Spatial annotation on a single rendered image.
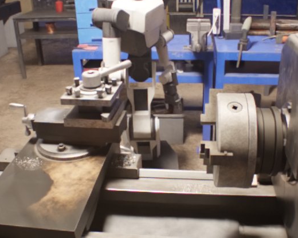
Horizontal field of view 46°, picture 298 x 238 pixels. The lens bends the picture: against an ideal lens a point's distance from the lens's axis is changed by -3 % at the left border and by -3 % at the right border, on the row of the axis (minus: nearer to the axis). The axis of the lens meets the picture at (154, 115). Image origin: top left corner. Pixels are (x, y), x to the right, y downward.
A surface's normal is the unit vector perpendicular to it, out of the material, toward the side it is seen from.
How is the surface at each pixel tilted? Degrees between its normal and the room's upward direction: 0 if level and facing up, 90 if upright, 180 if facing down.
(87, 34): 90
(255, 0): 90
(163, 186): 0
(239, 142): 64
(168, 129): 90
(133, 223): 6
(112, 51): 84
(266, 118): 21
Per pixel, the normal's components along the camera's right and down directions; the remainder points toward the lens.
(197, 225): 0.26, -0.81
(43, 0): -0.11, 0.43
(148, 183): -0.03, -0.90
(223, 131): -0.11, -0.22
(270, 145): -0.11, 0.02
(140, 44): 0.25, 0.68
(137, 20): 0.23, 0.51
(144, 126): -0.02, 0.22
